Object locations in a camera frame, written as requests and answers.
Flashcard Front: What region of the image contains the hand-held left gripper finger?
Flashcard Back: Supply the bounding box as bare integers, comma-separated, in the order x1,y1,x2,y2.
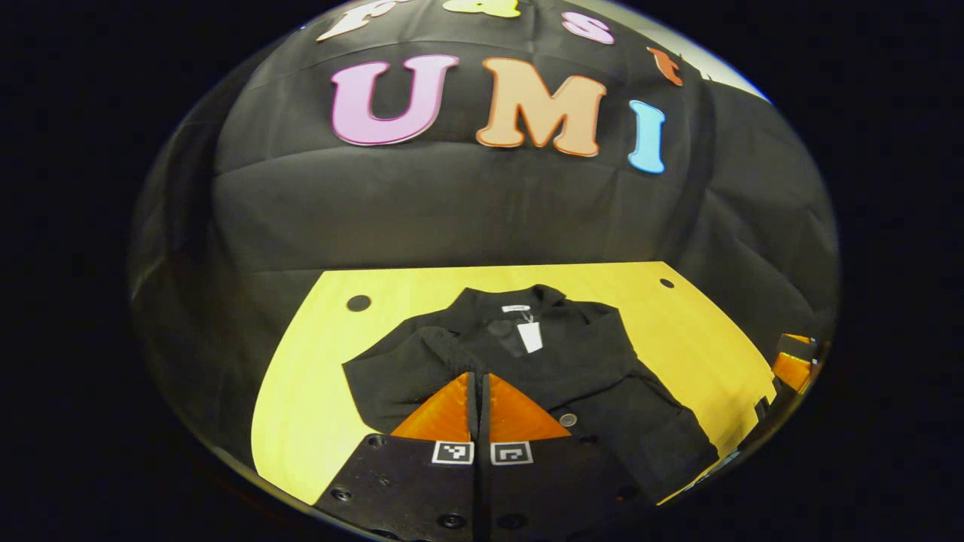
313,371,480,542
480,373,664,542

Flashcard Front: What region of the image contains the black garment with white tag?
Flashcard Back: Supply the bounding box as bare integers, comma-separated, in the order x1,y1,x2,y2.
343,285,720,504

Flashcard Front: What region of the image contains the black backdrop cloth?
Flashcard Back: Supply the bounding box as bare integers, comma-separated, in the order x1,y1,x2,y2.
128,0,840,467

